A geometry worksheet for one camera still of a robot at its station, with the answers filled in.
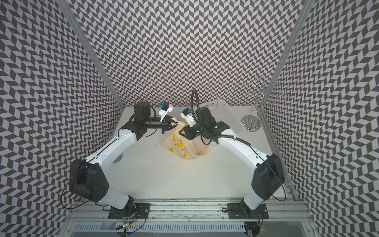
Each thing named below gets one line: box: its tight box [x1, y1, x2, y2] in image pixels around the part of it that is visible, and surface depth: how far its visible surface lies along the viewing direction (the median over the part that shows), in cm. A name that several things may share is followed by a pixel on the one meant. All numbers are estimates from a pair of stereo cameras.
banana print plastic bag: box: [160, 117, 210, 160], surface depth 77 cm
